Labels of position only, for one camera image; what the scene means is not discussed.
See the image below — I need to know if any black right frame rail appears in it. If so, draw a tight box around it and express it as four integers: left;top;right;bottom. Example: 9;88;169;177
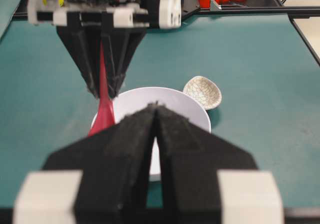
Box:
182;0;320;64

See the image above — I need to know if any speckled cream spoon rest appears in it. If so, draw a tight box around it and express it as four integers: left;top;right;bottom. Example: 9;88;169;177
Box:
183;76;222;110

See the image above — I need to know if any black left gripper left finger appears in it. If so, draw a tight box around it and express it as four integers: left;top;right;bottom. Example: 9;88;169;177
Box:
42;104;157;223

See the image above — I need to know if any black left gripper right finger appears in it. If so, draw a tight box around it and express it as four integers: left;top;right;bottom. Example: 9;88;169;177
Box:
155;106;258;223

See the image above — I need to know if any white round bowl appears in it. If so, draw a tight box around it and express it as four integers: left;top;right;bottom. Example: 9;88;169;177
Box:
90;86;212;182

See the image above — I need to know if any metal corner bracket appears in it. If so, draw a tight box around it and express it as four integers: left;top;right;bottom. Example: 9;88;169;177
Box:
210;0;222;12

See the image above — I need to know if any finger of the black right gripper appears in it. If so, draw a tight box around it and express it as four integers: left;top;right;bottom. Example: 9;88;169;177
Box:
56;12;101;98
101;13;147;98

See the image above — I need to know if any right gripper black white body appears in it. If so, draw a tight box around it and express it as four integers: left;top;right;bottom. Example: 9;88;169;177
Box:
27;0;182;29

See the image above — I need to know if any pink ceramic spoon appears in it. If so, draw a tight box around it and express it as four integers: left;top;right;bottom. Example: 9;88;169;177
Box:
88;42;115;136

